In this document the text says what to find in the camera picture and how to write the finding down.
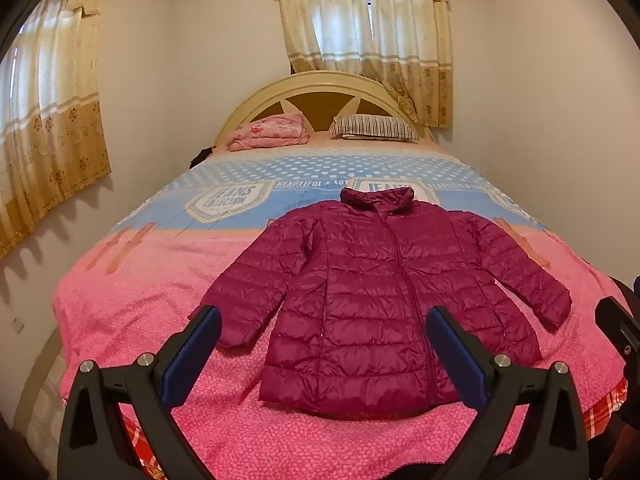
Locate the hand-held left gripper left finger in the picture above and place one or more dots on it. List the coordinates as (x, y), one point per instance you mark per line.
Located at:
(192, 355)

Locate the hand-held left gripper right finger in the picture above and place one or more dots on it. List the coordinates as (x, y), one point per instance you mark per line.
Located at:
(460, 365)

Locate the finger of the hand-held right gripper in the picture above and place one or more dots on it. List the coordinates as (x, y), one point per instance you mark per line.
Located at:
(617, 325)
(636, 286)

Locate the magenta puffer jacket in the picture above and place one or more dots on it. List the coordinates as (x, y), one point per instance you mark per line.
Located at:
(360, 300)

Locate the bed with pink-blue bedspread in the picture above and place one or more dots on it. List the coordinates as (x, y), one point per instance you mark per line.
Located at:
(150, 285)

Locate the dark cloth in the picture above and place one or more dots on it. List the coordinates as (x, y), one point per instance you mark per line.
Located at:
(201, 157)

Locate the folded pink floral quilt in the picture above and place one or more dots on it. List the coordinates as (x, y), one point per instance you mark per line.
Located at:
(270, 132)

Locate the peach bed sheet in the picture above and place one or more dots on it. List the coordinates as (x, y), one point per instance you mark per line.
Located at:
(320, 142)

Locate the striped pillow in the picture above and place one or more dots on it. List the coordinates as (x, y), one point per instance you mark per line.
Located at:
(375, 126)

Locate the cream wooden bed headboard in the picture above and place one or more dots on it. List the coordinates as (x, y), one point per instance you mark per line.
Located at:
(310, 102)

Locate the wide beige lace curtain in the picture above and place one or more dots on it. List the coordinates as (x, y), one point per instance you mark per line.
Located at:
(50, 110)

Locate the beige lace curtain panel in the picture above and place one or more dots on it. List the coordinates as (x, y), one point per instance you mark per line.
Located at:
(415, 35)
(325, 20)

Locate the white wall outlet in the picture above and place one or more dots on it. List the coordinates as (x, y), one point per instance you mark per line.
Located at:
(17, 325)

